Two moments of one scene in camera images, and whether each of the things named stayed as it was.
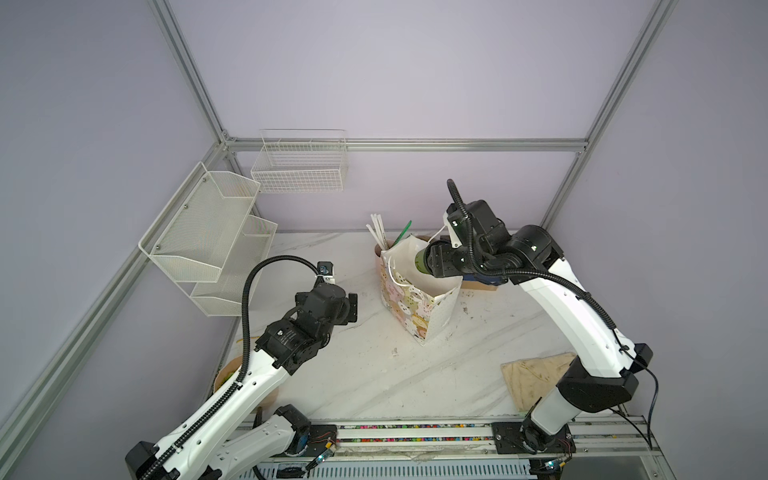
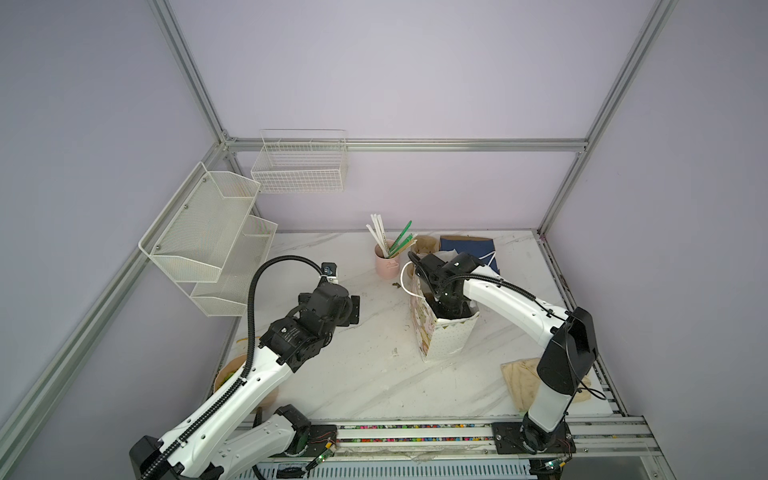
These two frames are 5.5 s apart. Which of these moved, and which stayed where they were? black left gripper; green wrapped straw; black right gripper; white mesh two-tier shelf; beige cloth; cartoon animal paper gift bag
Moved: black right gripper; cartoon animal paper gift bag
Stayed: green wrapped straw; black left gripper; beige cloth; white mesh two-tier shelf
